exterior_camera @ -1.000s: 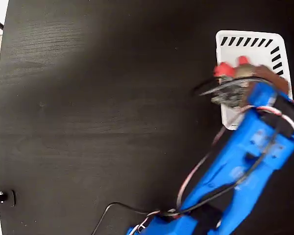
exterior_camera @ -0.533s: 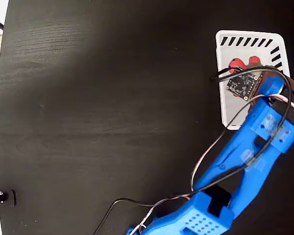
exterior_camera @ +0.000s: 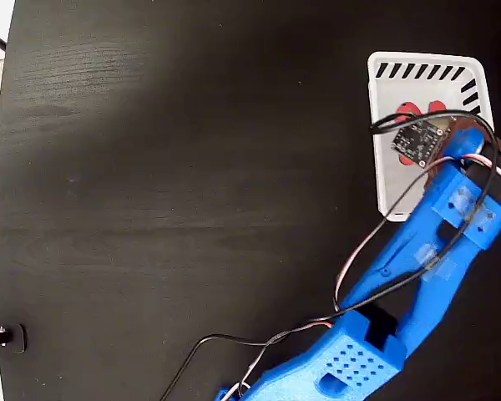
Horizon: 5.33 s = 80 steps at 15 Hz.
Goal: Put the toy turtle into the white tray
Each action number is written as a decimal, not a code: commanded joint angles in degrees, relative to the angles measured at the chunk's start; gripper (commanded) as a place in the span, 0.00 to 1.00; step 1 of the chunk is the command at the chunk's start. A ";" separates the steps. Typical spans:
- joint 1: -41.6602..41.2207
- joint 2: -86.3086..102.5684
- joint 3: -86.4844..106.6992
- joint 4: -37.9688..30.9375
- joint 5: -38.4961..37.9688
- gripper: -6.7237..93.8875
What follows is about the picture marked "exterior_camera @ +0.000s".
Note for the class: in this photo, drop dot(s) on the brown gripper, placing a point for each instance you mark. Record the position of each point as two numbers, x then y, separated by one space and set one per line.
467 141

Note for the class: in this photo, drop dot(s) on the pink red object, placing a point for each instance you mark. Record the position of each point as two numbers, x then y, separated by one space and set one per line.
409 109

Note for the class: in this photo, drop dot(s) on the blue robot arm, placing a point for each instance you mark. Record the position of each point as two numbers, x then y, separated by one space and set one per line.
401 259

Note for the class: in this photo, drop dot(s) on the white plastic basket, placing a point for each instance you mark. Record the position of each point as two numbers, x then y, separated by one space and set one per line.
392 83

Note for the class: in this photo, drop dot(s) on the black table clamp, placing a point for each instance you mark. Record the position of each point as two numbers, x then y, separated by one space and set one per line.
8 336

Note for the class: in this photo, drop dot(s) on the black camera circuit board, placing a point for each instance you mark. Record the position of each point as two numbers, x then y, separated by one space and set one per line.
419 140

